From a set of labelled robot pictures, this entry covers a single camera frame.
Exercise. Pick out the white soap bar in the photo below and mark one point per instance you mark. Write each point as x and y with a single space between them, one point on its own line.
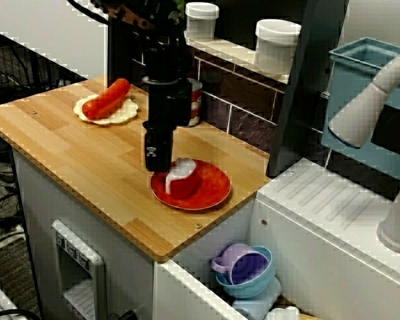
183 168

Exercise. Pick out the teal plastic bin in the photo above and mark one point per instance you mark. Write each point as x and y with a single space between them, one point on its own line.
353 71

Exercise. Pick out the white kitchen cabinet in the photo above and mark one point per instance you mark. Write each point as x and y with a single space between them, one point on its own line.
36 200

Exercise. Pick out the small white lidded container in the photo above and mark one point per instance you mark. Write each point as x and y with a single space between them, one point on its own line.
201 23

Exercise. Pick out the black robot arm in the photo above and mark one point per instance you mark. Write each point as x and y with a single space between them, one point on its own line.
166 60

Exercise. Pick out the cream scalloped plate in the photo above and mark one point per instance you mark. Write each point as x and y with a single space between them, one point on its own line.
126 115

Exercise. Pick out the pale blue plastic block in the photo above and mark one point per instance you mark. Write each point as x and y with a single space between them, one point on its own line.
250 308

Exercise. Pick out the red toy sausage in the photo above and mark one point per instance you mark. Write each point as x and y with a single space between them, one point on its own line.
106 98

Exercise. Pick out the white toy sink unit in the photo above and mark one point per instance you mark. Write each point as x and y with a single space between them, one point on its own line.
320 233

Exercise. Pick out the small white toy item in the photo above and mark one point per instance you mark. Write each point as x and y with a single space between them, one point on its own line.
283 313

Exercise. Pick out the grey toy faucet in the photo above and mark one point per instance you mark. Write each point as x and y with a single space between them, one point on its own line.
360 110

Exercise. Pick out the purple toy cup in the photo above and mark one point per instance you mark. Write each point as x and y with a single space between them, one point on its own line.
246 263

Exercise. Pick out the large white lidded container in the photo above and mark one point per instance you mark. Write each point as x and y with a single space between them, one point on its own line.
276 50

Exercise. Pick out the red round plate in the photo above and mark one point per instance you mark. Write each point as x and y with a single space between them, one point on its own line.
213 186

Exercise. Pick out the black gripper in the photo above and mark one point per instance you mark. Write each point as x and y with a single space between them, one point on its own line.
168 103

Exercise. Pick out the tomato soup can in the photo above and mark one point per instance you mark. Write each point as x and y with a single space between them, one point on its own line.
196 110

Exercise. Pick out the dark grey cabinet post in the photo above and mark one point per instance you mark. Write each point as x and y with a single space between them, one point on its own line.
120 60
300 100

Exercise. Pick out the light blue bowl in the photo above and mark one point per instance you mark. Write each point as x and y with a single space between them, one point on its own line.
253 288

